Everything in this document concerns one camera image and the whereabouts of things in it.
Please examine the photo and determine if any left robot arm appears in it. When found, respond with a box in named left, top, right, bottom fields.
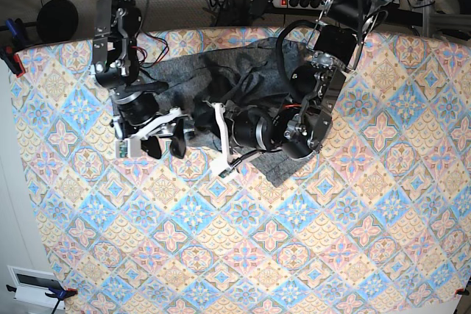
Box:
left=210, top=0, right=385, bottom=178

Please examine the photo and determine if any grey t-shirt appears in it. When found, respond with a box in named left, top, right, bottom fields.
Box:
left=144, top=38, right=330, bottom=186

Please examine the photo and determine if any patterned tablecloth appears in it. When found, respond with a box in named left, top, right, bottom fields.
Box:
left=10, top=34, right=470, bottom=313

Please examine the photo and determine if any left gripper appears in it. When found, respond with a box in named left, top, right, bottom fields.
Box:
left=206, top=101, right=325, bottom=182

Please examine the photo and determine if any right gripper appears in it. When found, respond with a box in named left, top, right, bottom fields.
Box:
left=110, top=93, right=194, bottom=160

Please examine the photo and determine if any blue clamp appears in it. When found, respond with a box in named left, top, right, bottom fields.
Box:
left=5, top=18, right=29, bottom=46

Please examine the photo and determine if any white wall box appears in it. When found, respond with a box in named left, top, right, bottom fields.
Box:
left=7, top=265, right=61, bottom=309

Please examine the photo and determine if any white power strip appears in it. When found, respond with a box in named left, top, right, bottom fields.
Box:
left=272, top=0, right=325, bottom=10

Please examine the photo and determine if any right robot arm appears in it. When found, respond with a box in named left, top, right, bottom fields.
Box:
left=91, top=0, right=187, bottom=160

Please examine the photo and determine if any red clamp bottom right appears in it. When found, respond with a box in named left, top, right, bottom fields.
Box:
left=455, top=288, right=470, bottom=296

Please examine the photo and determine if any red black clamp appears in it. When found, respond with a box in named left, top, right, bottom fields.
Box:
left=0, top=46, right=25, bottom=77

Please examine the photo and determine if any round black stool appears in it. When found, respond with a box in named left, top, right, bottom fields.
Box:
left=36, top=0, right=79, bottom=44

